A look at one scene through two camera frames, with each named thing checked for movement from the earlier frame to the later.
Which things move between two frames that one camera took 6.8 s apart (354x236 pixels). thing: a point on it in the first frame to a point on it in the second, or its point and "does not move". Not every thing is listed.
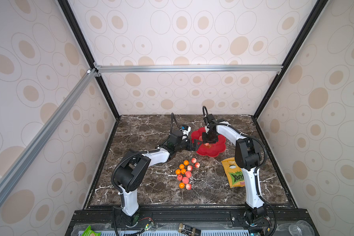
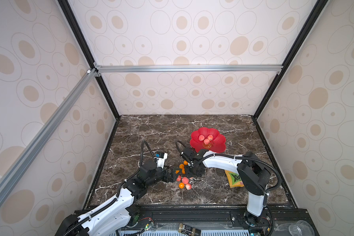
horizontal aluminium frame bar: [190, 69] does not move
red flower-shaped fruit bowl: [215, 149] does not move
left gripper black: [194, 147] to [168, 179]
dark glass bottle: [189, 231] does not move
